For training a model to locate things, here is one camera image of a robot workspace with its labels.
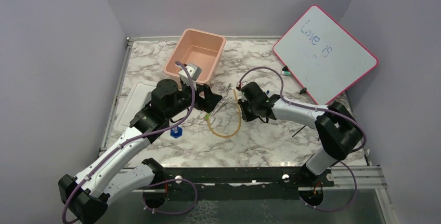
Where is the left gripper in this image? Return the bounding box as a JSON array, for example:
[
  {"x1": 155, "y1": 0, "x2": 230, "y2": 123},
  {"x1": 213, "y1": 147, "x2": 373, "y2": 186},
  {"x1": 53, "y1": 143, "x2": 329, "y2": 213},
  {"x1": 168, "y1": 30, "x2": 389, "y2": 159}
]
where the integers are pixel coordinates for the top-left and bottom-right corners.
[{"x1": 166, "y1": 79, "x2": 223, "y2": 120}]

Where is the blue base measuring cylinder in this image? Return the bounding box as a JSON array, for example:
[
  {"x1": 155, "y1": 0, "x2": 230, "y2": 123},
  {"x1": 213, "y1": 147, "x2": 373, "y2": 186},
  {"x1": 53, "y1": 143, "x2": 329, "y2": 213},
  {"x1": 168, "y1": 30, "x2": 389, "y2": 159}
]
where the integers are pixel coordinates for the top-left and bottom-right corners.
[{"x1": 170, "y1": 127, "x2": 183, "y2": 138}]

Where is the black wire tripod stand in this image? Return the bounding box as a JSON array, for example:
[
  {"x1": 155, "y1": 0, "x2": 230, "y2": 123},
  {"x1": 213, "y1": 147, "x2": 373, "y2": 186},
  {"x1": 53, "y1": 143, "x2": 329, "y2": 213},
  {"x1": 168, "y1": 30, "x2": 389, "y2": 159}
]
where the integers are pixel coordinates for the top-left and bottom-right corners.
[{"x1": 292, "y1": 125, "x2": 306, "y2": 138}]

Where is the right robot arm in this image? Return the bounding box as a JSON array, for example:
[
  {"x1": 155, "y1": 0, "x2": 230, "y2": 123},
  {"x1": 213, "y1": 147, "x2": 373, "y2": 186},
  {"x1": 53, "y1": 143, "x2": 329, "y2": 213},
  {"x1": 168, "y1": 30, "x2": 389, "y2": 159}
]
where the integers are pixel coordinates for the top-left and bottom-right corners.
[{"x1": 239, "y1": 82, "x2": 363, "y2": 186}]

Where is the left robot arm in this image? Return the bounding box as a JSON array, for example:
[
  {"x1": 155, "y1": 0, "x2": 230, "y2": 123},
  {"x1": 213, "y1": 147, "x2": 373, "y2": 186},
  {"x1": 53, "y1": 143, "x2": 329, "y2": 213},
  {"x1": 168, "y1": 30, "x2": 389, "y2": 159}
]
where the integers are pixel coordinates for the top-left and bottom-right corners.
[{"x1": 58, "y1": 79, "x2": 222, "y2": 223}]

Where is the yellow rubber tube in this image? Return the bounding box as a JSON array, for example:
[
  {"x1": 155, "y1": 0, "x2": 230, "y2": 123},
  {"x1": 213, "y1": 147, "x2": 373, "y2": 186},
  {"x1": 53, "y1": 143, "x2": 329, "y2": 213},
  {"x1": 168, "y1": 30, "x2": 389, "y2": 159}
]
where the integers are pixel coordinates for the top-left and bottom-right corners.
[{"x1": 205, "y1": 89, "x2": 242, "y2": 139}]

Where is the green whiteboard marker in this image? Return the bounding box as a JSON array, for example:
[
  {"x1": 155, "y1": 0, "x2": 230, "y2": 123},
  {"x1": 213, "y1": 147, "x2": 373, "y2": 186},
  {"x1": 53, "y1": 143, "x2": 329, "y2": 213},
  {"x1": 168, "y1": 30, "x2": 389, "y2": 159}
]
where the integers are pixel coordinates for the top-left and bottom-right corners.
[{"x1": 281, "y1": 66, "x2": 292, "y2": 76}]

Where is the black whiteboard clip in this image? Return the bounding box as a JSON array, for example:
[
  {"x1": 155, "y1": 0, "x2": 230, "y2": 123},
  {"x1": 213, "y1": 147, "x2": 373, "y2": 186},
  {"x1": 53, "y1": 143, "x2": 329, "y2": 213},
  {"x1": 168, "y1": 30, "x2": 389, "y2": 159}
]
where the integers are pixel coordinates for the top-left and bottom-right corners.
[{"x1": 299, "y1": 87, "x2": 307, "y2": 95}]

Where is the pink plastic bin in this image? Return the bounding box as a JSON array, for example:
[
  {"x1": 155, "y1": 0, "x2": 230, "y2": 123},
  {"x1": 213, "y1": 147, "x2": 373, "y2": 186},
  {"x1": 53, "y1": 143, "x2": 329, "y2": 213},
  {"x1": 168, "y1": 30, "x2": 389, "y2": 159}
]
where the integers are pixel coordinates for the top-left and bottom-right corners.
[{"x1": 163, "y1": 29, "x2": 226, "y2": 84}]

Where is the white plastic lid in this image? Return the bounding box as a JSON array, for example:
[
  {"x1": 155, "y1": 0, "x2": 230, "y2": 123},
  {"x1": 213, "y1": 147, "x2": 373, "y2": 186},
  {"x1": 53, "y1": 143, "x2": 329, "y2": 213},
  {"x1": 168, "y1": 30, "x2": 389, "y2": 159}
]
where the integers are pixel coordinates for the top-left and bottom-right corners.
[{"x1": 113, "y1": 81, "x2": 156, "y2": 134}]

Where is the pink framed whiteboard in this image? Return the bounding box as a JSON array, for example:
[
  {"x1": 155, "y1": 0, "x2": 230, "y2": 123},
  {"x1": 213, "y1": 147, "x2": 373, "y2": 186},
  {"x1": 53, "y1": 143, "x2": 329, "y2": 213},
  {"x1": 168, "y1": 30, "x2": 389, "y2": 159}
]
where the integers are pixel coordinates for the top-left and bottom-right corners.
[{"x1": 273, "y1": 5, "x2": 378, "y2": 104}]

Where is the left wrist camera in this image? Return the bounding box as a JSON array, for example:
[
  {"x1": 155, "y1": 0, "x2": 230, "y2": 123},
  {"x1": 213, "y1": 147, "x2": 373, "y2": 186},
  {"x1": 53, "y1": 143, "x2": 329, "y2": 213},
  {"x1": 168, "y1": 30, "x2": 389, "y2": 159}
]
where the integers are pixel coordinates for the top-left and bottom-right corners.
[{"x1": 178, "y1": 63, "x2": 202, "y2": 86}]

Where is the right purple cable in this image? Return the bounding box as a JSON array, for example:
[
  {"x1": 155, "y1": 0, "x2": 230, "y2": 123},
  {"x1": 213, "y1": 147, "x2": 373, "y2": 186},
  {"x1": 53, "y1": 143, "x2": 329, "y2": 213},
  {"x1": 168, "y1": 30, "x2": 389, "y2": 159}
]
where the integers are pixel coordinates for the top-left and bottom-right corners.
[{"x1": 237, "y1": 66, "x2": 367, "y2": 154}]

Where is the purple cable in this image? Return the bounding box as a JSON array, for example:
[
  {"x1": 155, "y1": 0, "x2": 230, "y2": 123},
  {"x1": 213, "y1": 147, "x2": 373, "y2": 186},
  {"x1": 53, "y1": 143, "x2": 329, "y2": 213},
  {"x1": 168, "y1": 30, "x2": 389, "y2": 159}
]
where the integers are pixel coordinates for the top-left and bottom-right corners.
[
  {"x1": 237, "y1": 66, "x2": 367, "y2": 154},
  {"x1": 61, "y1": 60, "x2": 197, "y2": 224}
]

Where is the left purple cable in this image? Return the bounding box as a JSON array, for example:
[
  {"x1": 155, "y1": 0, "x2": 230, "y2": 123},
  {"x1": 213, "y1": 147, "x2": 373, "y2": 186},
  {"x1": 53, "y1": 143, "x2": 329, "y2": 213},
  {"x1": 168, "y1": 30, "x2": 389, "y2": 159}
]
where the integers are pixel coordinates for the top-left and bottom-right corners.
[{"x1": 61, "y1": 60, "x2": 197, "y2": 224}]

